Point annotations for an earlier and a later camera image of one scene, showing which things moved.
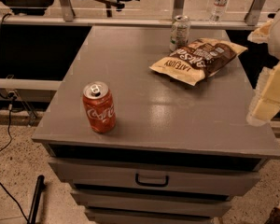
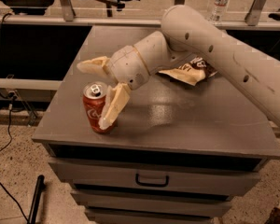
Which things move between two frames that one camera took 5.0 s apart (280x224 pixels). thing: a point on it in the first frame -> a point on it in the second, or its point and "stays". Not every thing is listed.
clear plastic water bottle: [220, 2] stays
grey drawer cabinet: [177, 154] stays
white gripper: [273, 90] -> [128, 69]
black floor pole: [40, 186] stays
